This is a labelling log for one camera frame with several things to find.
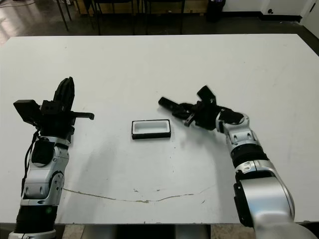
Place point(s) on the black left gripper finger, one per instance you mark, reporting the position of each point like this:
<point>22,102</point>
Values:
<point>70,95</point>
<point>61,94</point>

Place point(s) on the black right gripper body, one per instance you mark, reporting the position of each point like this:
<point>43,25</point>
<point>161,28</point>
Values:
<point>205,117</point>

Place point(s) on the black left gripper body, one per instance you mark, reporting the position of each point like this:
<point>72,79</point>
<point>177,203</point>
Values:
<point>56,122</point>

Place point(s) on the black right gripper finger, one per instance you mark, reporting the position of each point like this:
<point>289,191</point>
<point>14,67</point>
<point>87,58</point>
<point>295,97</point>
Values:
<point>189,106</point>
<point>182,114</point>

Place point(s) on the black camera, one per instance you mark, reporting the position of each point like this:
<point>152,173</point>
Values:
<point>167,102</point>

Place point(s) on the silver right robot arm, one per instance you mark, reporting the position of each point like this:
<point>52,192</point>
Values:
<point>249,139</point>

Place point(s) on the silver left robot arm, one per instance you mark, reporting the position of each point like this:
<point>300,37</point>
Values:
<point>42,169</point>

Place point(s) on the black box with white insert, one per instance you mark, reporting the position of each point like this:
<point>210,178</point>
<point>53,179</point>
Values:
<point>149,137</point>

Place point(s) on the black metal table leg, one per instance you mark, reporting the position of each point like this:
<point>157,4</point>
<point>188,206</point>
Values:
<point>65,22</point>

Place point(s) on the black trash bin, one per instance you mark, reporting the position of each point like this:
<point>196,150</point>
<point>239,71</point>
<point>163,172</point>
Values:
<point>216,11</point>

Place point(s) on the light wooden cabinet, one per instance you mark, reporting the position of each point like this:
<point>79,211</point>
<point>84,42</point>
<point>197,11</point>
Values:
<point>194,5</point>

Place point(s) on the black metal chair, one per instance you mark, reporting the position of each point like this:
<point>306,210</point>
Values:
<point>164,2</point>
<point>114,2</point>

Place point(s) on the dark robot torso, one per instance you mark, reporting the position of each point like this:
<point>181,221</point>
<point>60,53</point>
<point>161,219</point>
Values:
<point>145,232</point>

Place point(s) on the white door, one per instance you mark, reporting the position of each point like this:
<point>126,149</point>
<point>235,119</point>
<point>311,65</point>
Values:
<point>310,12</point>

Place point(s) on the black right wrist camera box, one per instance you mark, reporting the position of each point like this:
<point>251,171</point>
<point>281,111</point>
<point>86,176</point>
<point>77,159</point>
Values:
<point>206,94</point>

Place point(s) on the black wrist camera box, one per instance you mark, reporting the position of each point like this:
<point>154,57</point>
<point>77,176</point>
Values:
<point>26,112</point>
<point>206,94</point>

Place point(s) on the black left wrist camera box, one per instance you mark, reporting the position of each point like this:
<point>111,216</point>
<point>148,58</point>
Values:
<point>26,112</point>

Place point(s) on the small round black wall fitting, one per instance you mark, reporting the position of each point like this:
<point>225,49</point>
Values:
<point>271,11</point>

